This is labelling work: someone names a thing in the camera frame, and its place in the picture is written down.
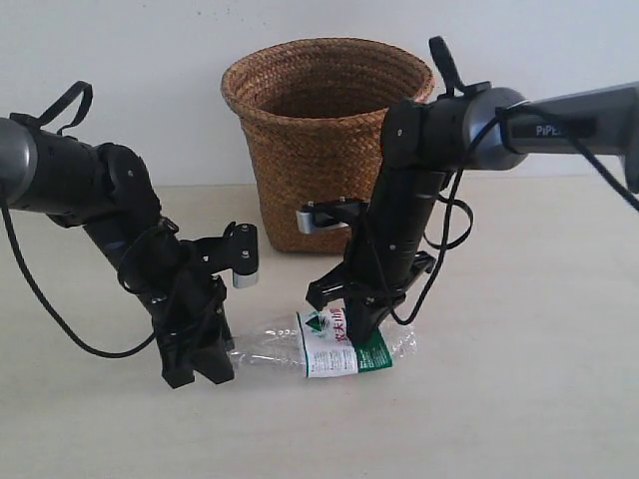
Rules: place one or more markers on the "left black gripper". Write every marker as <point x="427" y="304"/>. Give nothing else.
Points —
<point x="178" y="282"/>

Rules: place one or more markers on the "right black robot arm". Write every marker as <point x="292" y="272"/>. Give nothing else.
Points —
<point x="426" y="148"/>

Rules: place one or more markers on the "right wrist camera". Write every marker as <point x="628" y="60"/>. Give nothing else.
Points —
<point x="344" y="212"/>

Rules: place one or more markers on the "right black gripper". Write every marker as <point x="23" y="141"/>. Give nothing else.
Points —
<point x="383" y="261"/>

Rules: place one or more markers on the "clear plastic bottle green label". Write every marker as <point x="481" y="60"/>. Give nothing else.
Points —
<point x="314" y="345"/>

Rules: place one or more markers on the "brown woven basket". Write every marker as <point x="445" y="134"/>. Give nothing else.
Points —
<point x="311" y="111"/>

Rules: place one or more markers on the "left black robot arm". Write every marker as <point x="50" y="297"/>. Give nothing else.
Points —
<point x="106" y="190"/>

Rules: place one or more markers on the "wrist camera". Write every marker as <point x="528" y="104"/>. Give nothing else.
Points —
<point x="344" y="212"/>
<point x="236" y="249"/>

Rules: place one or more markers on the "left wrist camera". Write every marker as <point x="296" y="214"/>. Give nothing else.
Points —
<point x="236" y="249"/>

